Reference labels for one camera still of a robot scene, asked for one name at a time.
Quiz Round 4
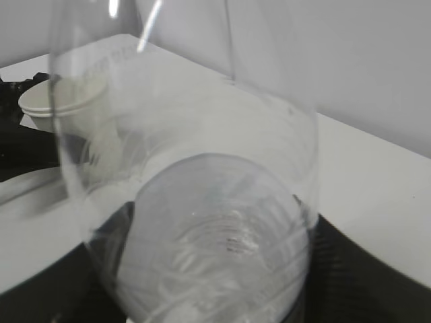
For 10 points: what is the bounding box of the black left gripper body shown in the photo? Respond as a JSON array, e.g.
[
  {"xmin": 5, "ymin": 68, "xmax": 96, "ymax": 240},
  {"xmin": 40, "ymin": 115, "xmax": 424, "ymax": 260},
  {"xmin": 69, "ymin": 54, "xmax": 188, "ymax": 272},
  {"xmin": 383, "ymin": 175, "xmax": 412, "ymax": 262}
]
[{"xmin": 1, "ymin": 72, "xmax": 59, "ymax": 182}]

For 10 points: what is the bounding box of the clear water bottle red label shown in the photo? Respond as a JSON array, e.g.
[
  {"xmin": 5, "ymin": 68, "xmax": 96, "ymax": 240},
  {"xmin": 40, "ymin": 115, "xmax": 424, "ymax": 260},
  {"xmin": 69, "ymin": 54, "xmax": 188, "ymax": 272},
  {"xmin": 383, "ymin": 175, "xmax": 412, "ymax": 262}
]
[{"xmin": 49, "ymin": 1, "xmax": 319, "ymax": 322}]

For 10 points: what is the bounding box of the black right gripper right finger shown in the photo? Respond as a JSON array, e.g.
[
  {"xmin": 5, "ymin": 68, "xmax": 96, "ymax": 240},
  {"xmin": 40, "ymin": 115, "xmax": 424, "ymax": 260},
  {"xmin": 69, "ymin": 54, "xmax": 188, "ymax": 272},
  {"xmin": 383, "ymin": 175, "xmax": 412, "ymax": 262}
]
[{"xmin": 302, "ymin": 215, "xmax": 430, "ymax": 322}]

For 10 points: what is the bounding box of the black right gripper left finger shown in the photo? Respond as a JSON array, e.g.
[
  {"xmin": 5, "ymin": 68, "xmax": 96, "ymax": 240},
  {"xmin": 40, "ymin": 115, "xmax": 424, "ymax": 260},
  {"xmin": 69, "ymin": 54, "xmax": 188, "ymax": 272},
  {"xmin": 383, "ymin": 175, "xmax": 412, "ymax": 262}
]
[{"xmin": 1, "ymin": 201, "xmax": 135, "ymax": 322}]

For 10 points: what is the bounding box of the white paper cup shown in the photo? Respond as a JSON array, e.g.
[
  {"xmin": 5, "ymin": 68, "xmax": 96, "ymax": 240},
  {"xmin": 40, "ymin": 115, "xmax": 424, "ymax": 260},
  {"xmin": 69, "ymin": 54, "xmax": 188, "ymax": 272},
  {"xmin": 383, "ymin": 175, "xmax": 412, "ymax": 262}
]
[{"xmin": 18, "ymin": 75, "xmax": 108, "ymax": 139}]

